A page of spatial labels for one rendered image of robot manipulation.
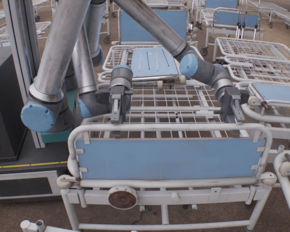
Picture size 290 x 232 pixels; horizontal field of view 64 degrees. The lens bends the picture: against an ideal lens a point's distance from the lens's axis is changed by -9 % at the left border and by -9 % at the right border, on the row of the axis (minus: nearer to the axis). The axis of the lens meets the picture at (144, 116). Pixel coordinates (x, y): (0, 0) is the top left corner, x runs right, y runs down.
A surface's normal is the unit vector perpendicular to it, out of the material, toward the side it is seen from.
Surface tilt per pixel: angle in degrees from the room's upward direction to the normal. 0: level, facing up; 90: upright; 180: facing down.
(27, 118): 94
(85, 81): 59
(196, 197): 90
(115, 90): 10
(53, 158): 0
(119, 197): 90
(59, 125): 70
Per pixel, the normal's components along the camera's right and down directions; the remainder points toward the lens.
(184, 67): -0.90, -0.25
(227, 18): -0.15, 0.51
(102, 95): 0.00, 0.66
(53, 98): 0.71, -0.13
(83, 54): 0.36, -0.07
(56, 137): 0.18, 0.51
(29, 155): 0.00, -0.85
